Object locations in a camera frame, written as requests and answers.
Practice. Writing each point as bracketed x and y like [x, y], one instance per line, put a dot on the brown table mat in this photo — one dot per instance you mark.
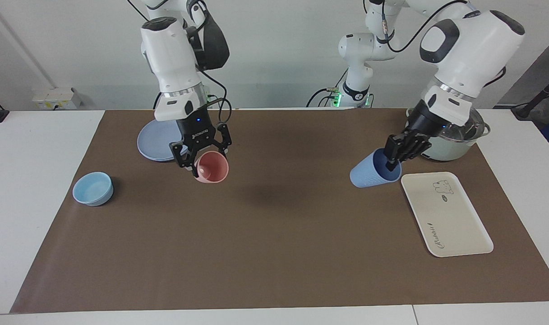
[274, 243]

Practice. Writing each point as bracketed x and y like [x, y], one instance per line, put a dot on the blue plastic cup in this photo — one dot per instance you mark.
[366, 174]

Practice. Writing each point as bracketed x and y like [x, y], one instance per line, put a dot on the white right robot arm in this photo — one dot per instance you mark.
[170, 58]

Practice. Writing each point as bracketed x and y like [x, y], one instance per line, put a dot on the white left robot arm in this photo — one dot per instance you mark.
[468, 49]

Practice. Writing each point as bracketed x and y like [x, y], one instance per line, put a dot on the pink plastic cup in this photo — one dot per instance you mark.
[213, 168]

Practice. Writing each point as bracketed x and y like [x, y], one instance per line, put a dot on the white power strip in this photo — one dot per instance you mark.
[55, 97]

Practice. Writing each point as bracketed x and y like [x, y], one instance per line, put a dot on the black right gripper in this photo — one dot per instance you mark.
[195, 128]

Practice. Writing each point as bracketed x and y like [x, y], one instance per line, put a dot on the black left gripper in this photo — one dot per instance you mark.
[425, 121]

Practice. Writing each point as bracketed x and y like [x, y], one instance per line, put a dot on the light blue bowl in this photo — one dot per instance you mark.
[93, 188]

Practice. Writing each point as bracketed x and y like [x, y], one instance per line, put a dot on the pale blue plate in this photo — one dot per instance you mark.
[154, 142]

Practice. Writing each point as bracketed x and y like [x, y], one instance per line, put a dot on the black stand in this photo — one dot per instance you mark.
[538, 97]

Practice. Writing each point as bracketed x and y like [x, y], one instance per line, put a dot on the cream rabbit print tray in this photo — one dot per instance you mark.
[450, 216]

